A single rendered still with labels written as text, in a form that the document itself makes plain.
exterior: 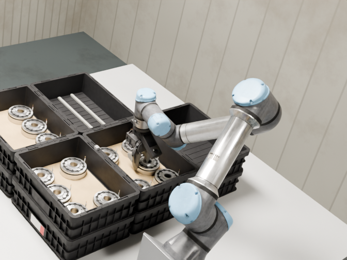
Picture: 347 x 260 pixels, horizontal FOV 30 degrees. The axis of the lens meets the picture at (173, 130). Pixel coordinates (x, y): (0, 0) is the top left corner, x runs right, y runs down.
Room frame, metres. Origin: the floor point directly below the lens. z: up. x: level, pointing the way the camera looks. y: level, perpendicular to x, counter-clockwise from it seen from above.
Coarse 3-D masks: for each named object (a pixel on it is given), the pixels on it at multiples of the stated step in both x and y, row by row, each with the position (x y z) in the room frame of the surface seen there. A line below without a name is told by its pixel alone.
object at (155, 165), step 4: (144, 156) 2.14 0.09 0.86; (140, 160) 2.10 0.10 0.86; (156, 160) 2.14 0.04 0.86; (140, 164) 2.08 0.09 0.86; (144, 164) 2.09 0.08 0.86; (156, 164) 2.11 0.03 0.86; (144, 168) 2.06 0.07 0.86; (148, 168) 2.07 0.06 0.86; (152, 168) 2.07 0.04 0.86; (156, 168) 2.08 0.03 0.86
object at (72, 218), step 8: (72, 136) 2.06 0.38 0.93; (80, 136) 2.07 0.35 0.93; (48, 144) 1.97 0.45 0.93; (88, 144) 2.03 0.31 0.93; (16, 152) 1.87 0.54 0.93; (24, 152) 1.89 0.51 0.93; (96, 152) 1.99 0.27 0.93; (16, 160) 1.85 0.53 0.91; (104, 160) 1.96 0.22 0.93; (24, 168) 1.81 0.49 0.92; (112, 168) 1.92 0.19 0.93; (32, 176) 1.77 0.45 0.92; (120, 176) 1.89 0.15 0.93; (40, 184) 1.74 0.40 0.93; (128, 184) 1.86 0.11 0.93; (48, 192) 1.70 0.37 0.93; (136, 192) 1.82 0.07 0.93; (56, 200) 1.67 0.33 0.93; (120, 200) 1.76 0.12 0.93; (128, 200) 1.78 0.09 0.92; (64, 208) 1.64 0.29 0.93; (96, 208) 1.69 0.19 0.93; (104, 208) 1.70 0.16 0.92; (112, 208) 1.73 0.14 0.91; (72, 216) 1.62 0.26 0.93; (80, 216) 1.62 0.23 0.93; (88, 216) 1.65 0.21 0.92
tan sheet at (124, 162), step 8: (120, 144) 2.22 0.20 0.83; (120, 152) 2.17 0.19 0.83; (120, 160) 2.11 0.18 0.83; (128, 160) 2.13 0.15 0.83; (128, 168) 2.08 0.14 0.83; (160, 168) 2.13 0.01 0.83; (136, 176) 2.04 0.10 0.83; (144, 176) 2.05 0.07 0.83; (152, 176) 2.06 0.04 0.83; (152, 184) 2.01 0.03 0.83
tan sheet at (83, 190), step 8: (48, 168) 1.95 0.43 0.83; (56, 168) 1.96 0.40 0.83; (56, 176) 1.92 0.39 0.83; (88, 176) 1.96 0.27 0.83; (64, 184) 1.88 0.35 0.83; (72, 184) 1.89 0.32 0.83; (80, 184) 1.91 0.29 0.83; (88, 184) 1.92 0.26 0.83; (96, 184) 1.93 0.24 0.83; (72, 192) 1.85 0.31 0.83; (80, 192) 1.86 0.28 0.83; (88, 192) 1.87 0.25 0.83; (96, 192) 1.88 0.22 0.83; (72, 200) 1.81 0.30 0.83; (80, 200) 1.82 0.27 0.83; (88, 200) 1.83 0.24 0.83; (88, 208) 1.78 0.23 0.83
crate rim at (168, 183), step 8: (128, 120) 2.27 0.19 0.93; (104, 128) 2.16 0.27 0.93; (176, 152) 2.13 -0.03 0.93; (112, 160) 1.97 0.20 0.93; (120, 168) 1.93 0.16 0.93; (128, 176) 1.90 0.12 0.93; (176, 176) 1.97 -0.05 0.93; (184, 176) 1.99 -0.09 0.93; (192, 176) 2.02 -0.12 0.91; (136, 184) 1.86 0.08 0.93; (160, 184) 1.90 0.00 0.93; (168, 184) 1.93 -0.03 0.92; (144, 192) 1.84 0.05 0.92; (152, 192) 1.87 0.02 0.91
